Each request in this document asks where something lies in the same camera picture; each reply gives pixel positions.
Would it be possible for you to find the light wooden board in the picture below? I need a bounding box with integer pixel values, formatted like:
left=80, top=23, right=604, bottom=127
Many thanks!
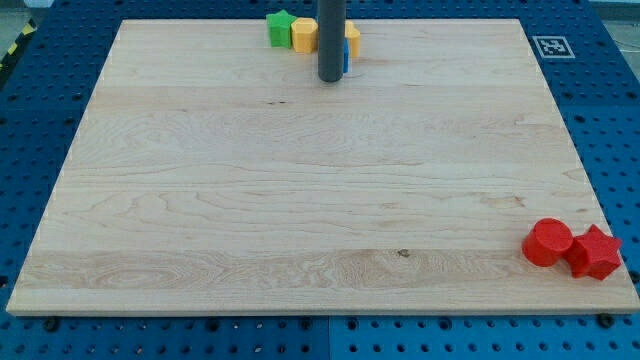
left=7, top=19, right=639, bottom=317

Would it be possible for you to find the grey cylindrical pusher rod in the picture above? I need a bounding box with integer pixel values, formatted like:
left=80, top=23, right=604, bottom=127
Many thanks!
left=317, top=0, right=346, bottom=83

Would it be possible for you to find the white fiducial marker tag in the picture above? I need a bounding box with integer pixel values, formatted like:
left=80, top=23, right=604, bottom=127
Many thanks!
left=532, top=35, right=575, bottom=59

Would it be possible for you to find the yellow heart block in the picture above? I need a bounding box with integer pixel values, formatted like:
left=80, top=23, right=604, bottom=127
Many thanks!
left=345, top=20, right=361, bottom=58

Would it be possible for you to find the yellow hexagon block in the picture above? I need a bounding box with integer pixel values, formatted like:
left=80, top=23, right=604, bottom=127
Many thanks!
left=291, top=17, right=318, bottom=54

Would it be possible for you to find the blue block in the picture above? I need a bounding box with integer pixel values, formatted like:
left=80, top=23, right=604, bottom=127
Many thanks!
left=342, top=38, right=350, bottom=74

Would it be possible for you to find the red cylinder block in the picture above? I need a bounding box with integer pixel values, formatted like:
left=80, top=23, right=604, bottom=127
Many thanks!
left=521, top=218, right=573, bottom=267

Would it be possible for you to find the green star block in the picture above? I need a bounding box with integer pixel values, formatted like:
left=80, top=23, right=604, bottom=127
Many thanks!
left=265, top=10, right=297, bottom=49

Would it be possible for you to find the red star block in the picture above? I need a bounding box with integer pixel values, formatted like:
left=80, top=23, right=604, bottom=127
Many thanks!
left=564, top=224, right=622, bottom=281

